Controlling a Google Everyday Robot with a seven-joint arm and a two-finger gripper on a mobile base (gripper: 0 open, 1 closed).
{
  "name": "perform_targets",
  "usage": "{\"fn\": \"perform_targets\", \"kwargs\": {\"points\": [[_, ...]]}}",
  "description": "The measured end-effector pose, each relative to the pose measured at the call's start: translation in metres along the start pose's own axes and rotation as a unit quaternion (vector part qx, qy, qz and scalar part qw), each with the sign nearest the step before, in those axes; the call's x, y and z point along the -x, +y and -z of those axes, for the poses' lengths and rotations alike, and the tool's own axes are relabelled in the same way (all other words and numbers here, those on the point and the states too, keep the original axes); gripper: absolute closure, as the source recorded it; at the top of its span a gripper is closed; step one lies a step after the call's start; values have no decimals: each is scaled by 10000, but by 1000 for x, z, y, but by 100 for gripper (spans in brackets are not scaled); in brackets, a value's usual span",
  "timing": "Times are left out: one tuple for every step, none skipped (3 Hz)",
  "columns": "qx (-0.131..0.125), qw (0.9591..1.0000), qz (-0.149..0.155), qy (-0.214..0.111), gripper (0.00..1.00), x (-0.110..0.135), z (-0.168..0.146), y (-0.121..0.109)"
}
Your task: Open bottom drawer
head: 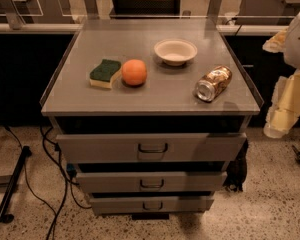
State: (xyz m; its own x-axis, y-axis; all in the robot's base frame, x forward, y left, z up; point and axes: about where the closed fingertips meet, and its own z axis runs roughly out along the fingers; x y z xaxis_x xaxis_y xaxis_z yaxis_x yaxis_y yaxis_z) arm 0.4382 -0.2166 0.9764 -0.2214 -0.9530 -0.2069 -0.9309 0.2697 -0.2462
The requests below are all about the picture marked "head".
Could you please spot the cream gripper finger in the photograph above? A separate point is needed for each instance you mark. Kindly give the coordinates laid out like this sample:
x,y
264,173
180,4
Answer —
x,y
276,43

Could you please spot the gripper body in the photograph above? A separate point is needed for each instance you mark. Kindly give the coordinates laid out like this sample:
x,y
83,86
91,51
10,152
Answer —
x,y
298,45

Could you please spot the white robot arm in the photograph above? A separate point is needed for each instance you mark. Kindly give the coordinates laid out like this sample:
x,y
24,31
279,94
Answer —
x,y
291,53

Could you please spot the grey top drawer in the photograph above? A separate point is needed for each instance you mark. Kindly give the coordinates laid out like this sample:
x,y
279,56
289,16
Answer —
x,y
172,147

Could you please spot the grey drawer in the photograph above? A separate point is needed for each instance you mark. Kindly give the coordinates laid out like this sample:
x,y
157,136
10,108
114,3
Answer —
x,y
156,204
133,182
172,147

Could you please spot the grey drawer cabinet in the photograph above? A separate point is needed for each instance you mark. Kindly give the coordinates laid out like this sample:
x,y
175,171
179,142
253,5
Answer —
x,y
164,104

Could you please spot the grey middle drawer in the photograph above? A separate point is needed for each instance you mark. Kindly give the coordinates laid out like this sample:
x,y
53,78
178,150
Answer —
x,y
133,182

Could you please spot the grey bottom drawer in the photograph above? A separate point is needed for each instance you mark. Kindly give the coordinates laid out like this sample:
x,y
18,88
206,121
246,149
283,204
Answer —
x,y
156,204

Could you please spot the gold soda can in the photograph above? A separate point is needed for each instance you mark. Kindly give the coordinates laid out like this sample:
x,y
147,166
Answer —
x,y
213,83

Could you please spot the white bowl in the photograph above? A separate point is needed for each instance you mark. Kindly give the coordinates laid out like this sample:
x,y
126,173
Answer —
x,y
175,52

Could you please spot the black chair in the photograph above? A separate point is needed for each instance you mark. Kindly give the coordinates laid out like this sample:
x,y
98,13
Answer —
x,y
145,8

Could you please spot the orange fruit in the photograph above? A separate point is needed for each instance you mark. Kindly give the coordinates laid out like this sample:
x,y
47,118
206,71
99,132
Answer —
x,y
134,72

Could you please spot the green yellow sponge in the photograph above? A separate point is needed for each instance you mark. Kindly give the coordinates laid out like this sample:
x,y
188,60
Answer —
x,y
105,74

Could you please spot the black floor stand bar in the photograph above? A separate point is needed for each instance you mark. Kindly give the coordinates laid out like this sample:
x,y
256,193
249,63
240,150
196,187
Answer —
x,y
4,216

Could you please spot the grey metal post right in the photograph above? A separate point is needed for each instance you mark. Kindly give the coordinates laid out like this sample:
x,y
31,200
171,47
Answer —
x,y
214,7

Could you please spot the grey metal post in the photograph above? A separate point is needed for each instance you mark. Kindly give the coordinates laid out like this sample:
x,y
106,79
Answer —
x,y
91,9
214,7
14,20

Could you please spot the grey metal post middle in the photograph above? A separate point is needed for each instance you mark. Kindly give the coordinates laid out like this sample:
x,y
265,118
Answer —
x,y
91,9

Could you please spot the grey metal post left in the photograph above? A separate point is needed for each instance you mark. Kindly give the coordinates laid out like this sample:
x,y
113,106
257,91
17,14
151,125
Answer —
x,y
14,20

